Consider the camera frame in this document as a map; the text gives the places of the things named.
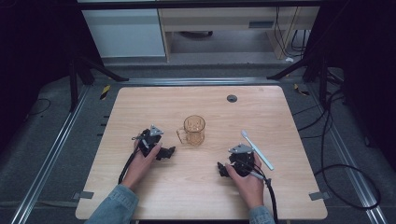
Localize white cabinet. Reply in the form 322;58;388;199
81;7;166;59

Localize dark curtain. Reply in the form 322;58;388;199
302;0;396;172
0;0;105;153

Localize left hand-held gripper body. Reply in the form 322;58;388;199
133;124;164;158

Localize grey tape piece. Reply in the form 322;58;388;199
308;190;331;202
71;189;95;201

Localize person's left hand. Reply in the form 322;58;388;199
121;140;163;191

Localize thin black floor cable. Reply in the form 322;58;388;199
23;97;52;123

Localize black looped floor cable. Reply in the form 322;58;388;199
291;88;383;211

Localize black hanging desk cables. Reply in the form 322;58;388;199
273;7;307;59

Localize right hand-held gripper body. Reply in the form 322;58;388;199
227;142;257;178

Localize black metal stand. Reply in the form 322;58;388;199
266;54;332;108
68;55;130;114

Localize white toothbrush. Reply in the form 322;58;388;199
240;129;276;172

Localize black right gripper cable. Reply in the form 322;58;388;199
235;160;280;224

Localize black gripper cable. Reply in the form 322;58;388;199
117;145;140;186
235;160;280;224

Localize yellow black tape strip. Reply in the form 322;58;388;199
292;82;311;97
99;84;112;102

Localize metal floor rail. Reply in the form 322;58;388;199
305;83;389;224
8;84;92;224

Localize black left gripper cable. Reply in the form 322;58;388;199
117;145;140;186

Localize person's right hand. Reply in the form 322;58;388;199
224;153;266;210

